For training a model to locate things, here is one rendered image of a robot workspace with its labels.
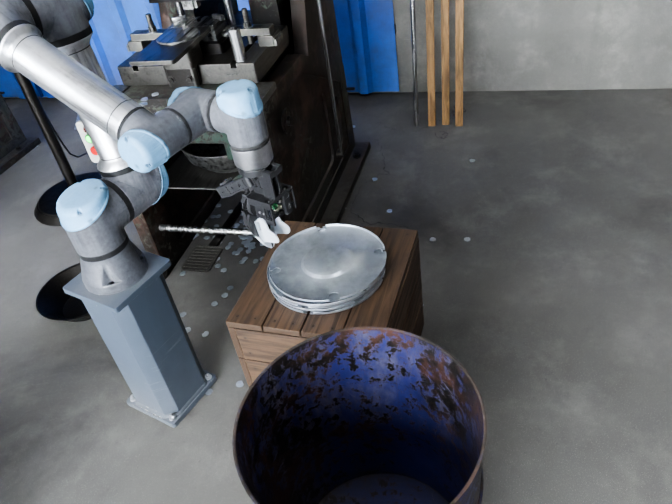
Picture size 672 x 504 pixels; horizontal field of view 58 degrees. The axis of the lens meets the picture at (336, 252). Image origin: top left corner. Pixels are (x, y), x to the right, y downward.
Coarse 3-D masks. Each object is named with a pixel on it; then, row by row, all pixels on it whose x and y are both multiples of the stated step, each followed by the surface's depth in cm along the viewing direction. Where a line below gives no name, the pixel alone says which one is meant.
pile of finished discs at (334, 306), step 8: (320, 232) 160; (384, 272) 148; (376, 280) 142; (272, 288) 145; (368, 288) 141; (376, 288) 144; (280, 296) 143; (288, 296) 143; (336, 296) 140; (352, 296) 139; (360, 296) 140; (368, 296) 142; (288, 304) 142; (296, 304) 141; (304, 304) 139; (312, 304) 138; (320, 304) 138; (328, 304) 138; (336, 304) 139; (344, 304) 140; (352, 304) 141; (304, 312) 141; (312, 312) 141; (320, 312) 140; (328, 312) 140
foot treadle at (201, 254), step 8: (240, 208) 218; (232, 216) 214; (224, 224) 211; (232, 224) 211; (216, 240) 203; (200, 248) 199; (208, 248) 198; (216, 248) 198; (192, 256) 196; (200, 256) 195; (208, 256) 195; (216, 256) 194; (184, 264) 193; (192, 264) 193; (200, 264) 192; (208, 264) 191
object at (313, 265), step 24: (288, 240) 158; (312, 240) 157; (336, 240) 155; (360, 240) 154; (288, 264) 150; (312, 264) 148; (336, 264) 147; (360, 264) 147; (384, 264) 145; (288, 288) 144; (312, 288) 142; (336, 288) 141; (360, 288) 140
